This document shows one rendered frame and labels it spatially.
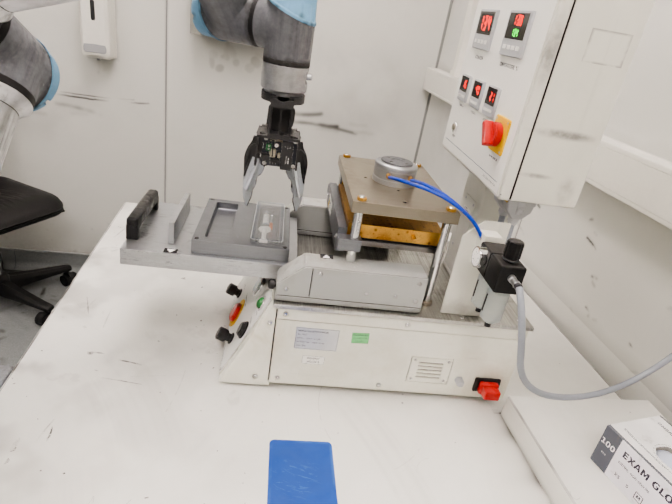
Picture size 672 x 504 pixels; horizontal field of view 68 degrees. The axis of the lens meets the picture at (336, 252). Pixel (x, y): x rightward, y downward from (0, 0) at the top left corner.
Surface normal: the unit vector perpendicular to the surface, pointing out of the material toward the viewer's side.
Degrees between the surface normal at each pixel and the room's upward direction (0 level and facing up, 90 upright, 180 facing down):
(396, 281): 90
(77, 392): 0
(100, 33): 90
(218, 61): 90
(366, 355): 90
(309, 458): 0
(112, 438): 0
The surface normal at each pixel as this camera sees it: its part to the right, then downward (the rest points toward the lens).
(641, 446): 0.25, -0.88
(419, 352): 0.07, 0.44
